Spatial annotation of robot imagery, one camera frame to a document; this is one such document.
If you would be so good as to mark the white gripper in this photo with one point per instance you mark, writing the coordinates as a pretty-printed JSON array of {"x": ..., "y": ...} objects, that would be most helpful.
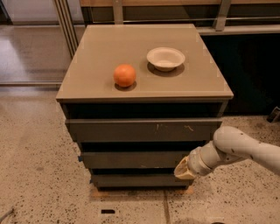
[{"x": 194, "y": 165}]

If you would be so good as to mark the grey drawer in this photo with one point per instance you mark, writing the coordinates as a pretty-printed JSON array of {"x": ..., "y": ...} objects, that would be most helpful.
[
  {"x": 132, "y": 159},
  {"x": 147, "y": 180},
  {"x": 142, "y": 130}
]

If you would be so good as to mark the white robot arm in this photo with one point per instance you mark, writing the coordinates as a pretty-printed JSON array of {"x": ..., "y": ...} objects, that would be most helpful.
[{"x": 229, "y": 145}]

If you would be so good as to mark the grey bottom drawer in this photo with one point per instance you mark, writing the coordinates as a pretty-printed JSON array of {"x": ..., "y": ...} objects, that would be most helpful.
[{"x": 147, "y": 180}]

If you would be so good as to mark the grey top drawer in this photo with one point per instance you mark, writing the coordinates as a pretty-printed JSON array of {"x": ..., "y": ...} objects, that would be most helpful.
[{"x": 142, "y": 130}]

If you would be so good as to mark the grey drawer cabinet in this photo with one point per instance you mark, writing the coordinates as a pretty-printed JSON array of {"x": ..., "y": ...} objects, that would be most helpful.
[{"x": 196, "y": 89}]

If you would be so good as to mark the black object on floor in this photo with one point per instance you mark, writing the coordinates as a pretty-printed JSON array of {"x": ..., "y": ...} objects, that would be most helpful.
[{"x": 274, "y": 116}]

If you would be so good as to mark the orange fruit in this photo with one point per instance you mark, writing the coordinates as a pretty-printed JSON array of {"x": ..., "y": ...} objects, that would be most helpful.
[{"x": 124, "y": 75}]

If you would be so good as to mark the white paper bowl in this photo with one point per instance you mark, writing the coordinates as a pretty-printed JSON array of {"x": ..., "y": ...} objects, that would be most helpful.
[{"x": 165, "y": 59}]

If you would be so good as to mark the metal window frame post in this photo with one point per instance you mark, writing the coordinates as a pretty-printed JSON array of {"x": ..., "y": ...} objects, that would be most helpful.
[{"x": 66, "y": 24}]

